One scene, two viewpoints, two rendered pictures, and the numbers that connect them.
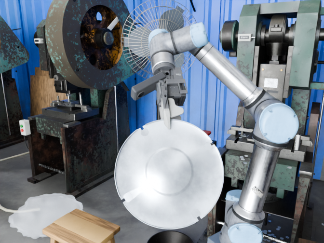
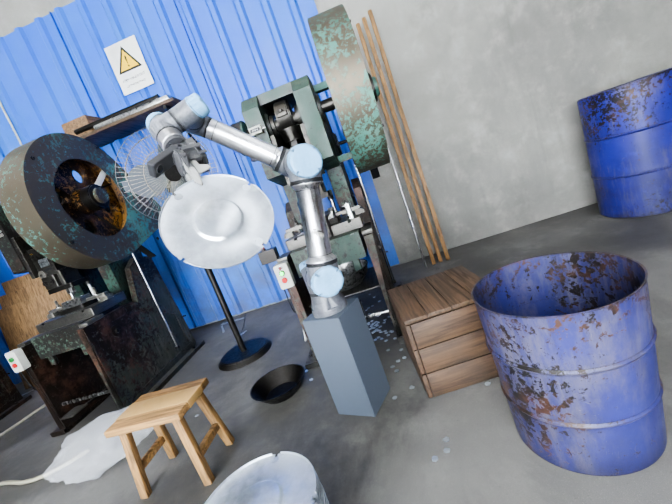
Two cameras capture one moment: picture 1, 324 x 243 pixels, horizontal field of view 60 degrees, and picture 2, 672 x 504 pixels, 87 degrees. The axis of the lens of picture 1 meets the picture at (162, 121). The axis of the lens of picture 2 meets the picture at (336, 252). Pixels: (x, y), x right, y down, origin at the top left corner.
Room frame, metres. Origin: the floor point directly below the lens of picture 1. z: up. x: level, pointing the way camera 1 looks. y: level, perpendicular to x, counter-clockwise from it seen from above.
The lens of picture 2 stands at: (-0.30, 0.07, 0.94)
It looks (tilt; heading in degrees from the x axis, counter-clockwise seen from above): 11 degrees down; 339
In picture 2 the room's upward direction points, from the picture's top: 20 degrees counter-clockwise
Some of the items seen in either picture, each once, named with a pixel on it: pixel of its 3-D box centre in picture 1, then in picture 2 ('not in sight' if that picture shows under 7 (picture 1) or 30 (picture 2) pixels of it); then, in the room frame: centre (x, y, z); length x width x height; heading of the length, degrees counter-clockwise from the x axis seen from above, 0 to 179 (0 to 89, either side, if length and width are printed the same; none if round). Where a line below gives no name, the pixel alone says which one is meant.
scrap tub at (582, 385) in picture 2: not in sight; (566, 354); (0.38, -0.75, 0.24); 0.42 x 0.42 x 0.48
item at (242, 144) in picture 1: (266, 142); (326, 229); (1.69, -0.67, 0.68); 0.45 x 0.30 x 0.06; 60
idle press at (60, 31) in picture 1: (97, 87); (110, 269); (2.86, 0.66, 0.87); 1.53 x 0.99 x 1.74; 148
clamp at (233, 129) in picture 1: (241, 127); (295, 226); (1.77, -0.52, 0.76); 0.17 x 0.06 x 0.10; 60
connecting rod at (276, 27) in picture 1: (276, 46); (290, 131); (1.69, -0.67, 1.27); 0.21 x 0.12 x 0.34; 150
